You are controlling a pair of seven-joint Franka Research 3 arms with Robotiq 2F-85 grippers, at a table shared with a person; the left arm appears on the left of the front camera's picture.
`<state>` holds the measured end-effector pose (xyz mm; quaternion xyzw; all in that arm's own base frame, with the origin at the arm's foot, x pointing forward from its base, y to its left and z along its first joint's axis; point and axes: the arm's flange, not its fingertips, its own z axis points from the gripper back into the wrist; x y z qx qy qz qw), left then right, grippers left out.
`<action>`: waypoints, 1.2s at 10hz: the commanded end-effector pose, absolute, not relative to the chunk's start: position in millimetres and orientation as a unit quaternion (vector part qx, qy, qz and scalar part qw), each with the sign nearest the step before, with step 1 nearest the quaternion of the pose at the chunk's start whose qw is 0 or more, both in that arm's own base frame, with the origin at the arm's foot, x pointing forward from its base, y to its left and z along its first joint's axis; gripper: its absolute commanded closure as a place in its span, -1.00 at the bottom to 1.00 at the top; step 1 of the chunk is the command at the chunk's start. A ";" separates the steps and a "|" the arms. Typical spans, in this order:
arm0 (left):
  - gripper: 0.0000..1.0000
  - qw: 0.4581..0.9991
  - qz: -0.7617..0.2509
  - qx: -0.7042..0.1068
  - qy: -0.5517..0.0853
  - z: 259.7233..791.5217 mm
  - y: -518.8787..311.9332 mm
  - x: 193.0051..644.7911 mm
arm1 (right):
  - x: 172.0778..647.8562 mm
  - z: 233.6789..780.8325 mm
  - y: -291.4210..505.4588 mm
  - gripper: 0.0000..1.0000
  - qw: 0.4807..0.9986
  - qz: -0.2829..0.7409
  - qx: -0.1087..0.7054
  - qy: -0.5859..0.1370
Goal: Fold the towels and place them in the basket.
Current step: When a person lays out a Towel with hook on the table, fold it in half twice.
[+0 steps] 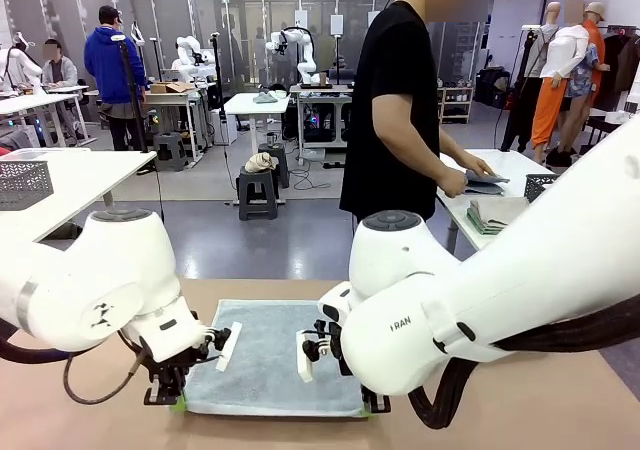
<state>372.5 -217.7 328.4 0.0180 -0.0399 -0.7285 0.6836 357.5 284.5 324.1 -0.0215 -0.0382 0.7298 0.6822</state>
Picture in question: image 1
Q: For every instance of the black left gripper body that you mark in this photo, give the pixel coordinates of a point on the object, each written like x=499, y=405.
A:
x=167, y=374

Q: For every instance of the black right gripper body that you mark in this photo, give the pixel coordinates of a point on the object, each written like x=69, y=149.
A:
x=348, y=365

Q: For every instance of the light grey terry towel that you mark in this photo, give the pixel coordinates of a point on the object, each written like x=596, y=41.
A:
x=270, y=370

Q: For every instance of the green terry towel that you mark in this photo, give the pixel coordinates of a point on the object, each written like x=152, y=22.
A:
x=482, y=225

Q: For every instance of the dark grey towel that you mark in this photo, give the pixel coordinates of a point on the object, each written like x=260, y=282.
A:
x=487, y=186

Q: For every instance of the person's right forearm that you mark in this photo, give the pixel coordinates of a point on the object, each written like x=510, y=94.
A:
x=415, y=152

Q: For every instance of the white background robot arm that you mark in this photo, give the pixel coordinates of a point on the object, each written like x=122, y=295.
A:
x=190, y=57
x=305, y=67
x=22, y=67

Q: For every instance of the person's left forearm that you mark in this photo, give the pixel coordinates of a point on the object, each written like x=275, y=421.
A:
x=452, y=147

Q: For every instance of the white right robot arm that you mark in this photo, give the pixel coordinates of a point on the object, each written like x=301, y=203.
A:
x=500, y=295

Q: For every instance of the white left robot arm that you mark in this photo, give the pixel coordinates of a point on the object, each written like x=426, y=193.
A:
x=115, y=280

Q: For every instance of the grey lattice plastic basket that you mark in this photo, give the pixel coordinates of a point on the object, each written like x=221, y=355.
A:
x=25, y=182
x=540, y=187

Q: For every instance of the person's right hand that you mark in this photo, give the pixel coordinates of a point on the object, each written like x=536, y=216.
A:
x=454, y=182

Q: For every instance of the person's left hand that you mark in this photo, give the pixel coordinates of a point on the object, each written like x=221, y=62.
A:
x=477, y=166

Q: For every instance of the beige bundled cloth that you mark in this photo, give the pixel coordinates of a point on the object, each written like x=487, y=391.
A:
x=260, y=162

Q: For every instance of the small metal cup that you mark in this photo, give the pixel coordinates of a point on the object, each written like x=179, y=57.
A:
x=272, y=139

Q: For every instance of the black computer tower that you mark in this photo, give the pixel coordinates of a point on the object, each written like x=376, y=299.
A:
x=320, y=127

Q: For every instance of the white robot work table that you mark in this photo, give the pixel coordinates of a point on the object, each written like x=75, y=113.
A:
x=165, y=97

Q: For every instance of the grey desk with computer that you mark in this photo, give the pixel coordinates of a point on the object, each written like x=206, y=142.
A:
x=315, y=90

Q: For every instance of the white standing desk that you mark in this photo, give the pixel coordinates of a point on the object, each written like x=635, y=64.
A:
x=245, y=107

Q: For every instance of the grey cloth on desk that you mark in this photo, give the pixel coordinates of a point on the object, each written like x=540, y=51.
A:
x=264, y=98

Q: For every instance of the white shoe rack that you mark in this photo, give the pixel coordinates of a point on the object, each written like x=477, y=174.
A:
x=455, y=105

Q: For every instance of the black tripod pole white top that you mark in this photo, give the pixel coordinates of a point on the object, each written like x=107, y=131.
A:
x=131, y=95

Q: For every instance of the open cardboard box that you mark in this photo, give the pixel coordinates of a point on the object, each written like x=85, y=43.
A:
x=170, y=88

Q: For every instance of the person in black clothes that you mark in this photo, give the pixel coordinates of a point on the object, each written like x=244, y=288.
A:
x=390, y=70

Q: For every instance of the thin black tripod pole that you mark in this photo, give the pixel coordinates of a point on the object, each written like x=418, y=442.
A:
x=218, y=80

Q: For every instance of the long white work table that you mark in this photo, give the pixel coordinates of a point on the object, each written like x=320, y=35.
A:
x=30, y=101

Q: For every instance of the black suitcase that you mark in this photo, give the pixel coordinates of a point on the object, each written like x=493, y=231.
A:
x=492, y=87

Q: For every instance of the person in blue hoodie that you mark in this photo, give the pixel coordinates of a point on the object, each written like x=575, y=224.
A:
x=112, y=65

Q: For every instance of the mannequin with grey vest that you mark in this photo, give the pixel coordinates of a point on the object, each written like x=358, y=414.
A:
x=522, y=100

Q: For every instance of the seated person in grey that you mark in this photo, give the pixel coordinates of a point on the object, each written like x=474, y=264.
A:
x=60, y=72

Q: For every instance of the white panel on stand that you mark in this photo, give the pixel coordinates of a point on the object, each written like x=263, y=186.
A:
x=301, y=20
x=337, y=25

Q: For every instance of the mannequin white shirt orange trousers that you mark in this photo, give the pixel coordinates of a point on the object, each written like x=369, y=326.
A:
x=565, y=55

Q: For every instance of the clothes rack dark garments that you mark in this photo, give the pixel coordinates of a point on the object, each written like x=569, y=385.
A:
x=622, y=70

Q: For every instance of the mannequin orange shirt beige hat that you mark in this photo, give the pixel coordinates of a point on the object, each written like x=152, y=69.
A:
x=595, y=40

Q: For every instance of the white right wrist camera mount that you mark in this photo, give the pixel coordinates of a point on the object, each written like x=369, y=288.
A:
x=304, y=365

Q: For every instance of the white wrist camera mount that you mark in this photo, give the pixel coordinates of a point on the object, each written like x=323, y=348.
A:
x=304, y=365
x=230, y=345

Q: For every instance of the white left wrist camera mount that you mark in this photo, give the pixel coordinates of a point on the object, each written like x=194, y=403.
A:
x=230, y=345

